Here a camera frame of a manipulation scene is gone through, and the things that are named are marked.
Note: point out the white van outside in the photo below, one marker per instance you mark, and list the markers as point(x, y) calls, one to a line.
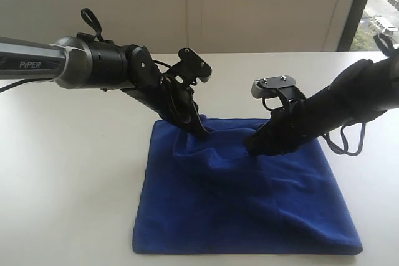
point(385, 25)

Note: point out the black window frame post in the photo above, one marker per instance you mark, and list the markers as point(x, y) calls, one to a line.
point(355, 13)

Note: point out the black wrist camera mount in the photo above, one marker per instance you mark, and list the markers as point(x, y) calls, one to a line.
point(282, 87)
point(190, 68)

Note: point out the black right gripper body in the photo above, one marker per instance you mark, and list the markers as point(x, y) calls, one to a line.
point(308, 120)

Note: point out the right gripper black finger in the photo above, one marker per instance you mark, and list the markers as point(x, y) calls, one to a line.
point(262, 142)

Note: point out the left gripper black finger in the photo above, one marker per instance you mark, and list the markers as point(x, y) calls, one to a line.
point(197, 127)

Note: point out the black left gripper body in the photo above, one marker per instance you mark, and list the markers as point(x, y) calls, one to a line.
point(171, 100)

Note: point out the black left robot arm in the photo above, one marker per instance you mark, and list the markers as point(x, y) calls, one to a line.
point(83, 63)

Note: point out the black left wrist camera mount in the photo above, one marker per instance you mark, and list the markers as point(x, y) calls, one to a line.
point(190, 68)

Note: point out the blue microfiber towel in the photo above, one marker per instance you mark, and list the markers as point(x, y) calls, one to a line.
point(211, 197)

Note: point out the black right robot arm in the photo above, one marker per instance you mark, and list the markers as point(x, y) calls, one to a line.
point(361, 93)

